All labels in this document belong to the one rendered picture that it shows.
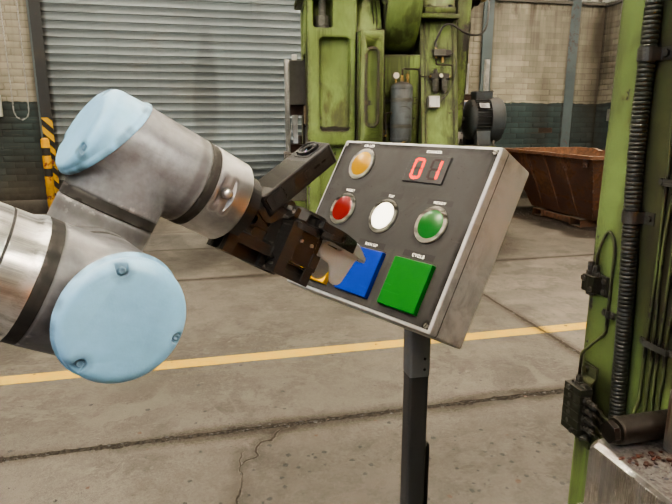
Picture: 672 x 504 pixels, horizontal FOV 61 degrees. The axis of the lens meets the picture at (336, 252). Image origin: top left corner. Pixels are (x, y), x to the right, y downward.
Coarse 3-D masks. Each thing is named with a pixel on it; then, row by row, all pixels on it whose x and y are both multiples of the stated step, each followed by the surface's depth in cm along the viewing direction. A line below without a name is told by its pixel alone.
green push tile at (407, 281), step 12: (396, 264) 84; (408, 264) 82; (420, 264) 81; (396, 276) 83; (408, 276) 82; (420, 276) 80; (384, 288) 84; (396, 288) 82; (408, 288) 81; (420, 288) 79; (384, 300) 83; (396, 300) 81; (408, 300) 80; (420, 300) 79; (408, 312) 79
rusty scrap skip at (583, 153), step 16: (528, 160) 728; (544, 160) 694; (560, 160) 662; (576, 160) 636; (592, 160) 609; (528, 176) 748; (544, 176) 713; (560, 176) 680; (576, 176) 649; (592, 176) 621; (528, 192) 768; (544, 192) 729; (560, 192) 694; (576, 192) 663; (592, 192) 634; (544, 208) 752; (560, 208) 710; (576, 208) 677; (592, 208) 647; (576, 224) 686; (592, 224) 673
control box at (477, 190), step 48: (384, 144) 97; (432, 144) 89; (336, 192) 101; (384, 192) 93; (432, 192) 85; (480, 192) 79; (384, 240) 89; (432, 240) 82; (480, 240) 80; (336, 288) 92; (432, 288) 79; (480, 288) 82; (432, 336) 77
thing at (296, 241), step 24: (264, 216) 63; (288, 216) 65; (312, 216) 66; (216, 240) 63; (240, 240) 62; (264, 240) 64; (288, 240) 64; (312, 240) 66; (264, 264) 67; (288, 264) 65; (312, 264) 66
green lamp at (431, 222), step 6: (432, 210) 84; (426, 216) 84; (432, 216) 83; (438, 216) 82; (420, 222) 84; (426, 222) 84; (432, 222) 83; (438, 222) 82; (420, 228) 84; (426, 228) 83; (432, 228) 82; (438, 228) 82; (420, 234) 84; (426, 234) 83; (432, 234) 82
